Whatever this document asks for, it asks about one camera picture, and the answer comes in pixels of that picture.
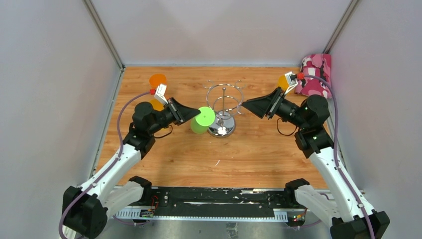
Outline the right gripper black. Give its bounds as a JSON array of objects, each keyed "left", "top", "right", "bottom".
[{"left": 242, "top": 86, "right": 308, "bottom": 129}]

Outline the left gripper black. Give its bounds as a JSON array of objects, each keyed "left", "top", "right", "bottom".
[{"left": 148, "top": 98, "right": 201, "bottom": 135}]

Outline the green wine glass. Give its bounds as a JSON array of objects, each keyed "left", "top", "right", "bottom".
[{"left": 191, "top": 106, "right": 215, "bottom": 134}]

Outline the yellow wine glass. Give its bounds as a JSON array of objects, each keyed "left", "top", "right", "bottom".
[
  {"left": 149, "top": 99, "right": 164, "bottom": 111},
  {"left": 277, "top": 75, "right": 289, "bottom": 92}
]

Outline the yellow wine glass front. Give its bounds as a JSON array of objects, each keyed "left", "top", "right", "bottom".
[{"left": 149, "top": 99, "right": 164, "bottom": 111}]

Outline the orange wine glass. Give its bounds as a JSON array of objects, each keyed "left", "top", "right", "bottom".
[{"left": 149, "top": 73, "right": 167, "bottom": 89}]

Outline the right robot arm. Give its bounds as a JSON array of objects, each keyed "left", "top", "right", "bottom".
[{"left": 242, "top": 87, "right": 390, "bottom": 239}]

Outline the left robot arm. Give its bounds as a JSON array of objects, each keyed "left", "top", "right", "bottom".
[{"left": 59, "top": 98, "right": 200, "bottom": 239}]

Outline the chrome wine glass rack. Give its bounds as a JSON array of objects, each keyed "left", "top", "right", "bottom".
[{"left": 203, "top": 80, "right": 246, "bottom": 138}]

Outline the pink camouflage cloth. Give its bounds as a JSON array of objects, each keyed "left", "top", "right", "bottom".
[{"left": 295, "top": 53, "right": 332, "bottom": 99}]

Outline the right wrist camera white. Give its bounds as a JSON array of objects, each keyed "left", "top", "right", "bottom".
[{"left": 284, "top": 71, "right": 298, "bottom": 96}]

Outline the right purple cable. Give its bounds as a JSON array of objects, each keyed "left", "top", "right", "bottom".
[{"left": 297, "top": 72, "right": 377, "bottom": 239}]

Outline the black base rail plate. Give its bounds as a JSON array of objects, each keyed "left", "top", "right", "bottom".
[{"left": 135, "top": 187, "right": 305, "bottom": 219}]

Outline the aluminium frame rail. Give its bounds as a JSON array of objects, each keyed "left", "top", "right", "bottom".
[{"left": 112, "top": 185, "right": 367, "bottom": 222}]

